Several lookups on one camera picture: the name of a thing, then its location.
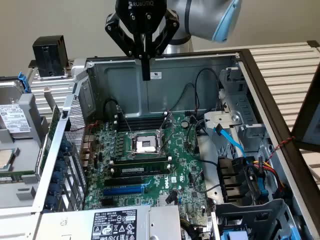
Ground black plastic box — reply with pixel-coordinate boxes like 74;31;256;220
28;34;73;79

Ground grey power supply unit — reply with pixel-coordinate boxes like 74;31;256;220
34;204;182;240

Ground red black twisted wire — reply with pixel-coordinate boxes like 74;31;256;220
264;136;296;164

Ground green Dell motherboard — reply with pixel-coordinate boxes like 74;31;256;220
83;113;213;226

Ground tall looped black wire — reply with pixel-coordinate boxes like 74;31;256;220
194;68;221;111

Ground thin red wire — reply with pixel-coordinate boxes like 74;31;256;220
68;120;101;133

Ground small silver heat sink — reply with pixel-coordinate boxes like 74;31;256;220
158;194;176;207

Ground blue plastic drive latch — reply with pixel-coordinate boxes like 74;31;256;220
259;174;270;201

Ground blue disk caddy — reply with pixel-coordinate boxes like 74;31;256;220
16;71;35;95

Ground short curved black wire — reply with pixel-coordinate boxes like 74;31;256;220
103;98;121;124

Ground metal socket cover frame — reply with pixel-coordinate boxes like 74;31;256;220
156;111;176;157

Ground dark framed panel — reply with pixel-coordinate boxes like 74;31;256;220
290;64;320;154

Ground long black expansion slot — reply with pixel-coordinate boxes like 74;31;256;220
104;176;144;188

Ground grey perforated drive cage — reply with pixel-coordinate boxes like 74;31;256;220
211;198;302;240

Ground black RAM slot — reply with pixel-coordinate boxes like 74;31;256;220
116;127;166;133
113;116;169;123
111;161;172;168
113;120;168;126
109;156;173;165
114;124;168;129

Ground silver hard disk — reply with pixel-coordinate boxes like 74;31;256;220
0;79;34;139

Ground low looped black wire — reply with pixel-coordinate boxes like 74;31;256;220
171;83;196;113

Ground metal port block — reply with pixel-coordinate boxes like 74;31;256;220
81;134;99;169

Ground light blue SATA wire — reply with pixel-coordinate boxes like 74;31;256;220
213;123;251;161

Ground blue slot latch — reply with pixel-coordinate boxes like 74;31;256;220
56;159;69;171
59;138;74;158
49;183;64;196
44;196;60;210
53;171;66;184

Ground green RAM stick white label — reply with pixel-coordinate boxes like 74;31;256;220
0;169;36;183

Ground open metal PC case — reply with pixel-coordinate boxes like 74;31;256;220
32;48;320;240

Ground black table end cap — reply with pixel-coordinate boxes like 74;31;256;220
306;39;320;54

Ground silver disk bay cage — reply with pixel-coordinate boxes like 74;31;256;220
203;66;270;161

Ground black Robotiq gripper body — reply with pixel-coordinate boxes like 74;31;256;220
114;0;168;35

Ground blue expansion slot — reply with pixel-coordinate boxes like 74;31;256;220
102;184;146;198

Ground silver CPU socket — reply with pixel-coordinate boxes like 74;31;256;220
126;128;167;160

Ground thin metal locking lever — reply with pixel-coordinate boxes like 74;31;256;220
116;104;137;158

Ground silver CPU green edge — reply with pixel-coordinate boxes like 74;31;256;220
0;147;21;173

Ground long black motherboard wire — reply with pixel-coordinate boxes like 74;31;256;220
186;119;219;166

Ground yellow red power wires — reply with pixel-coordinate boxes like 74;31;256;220
252;159;286;191

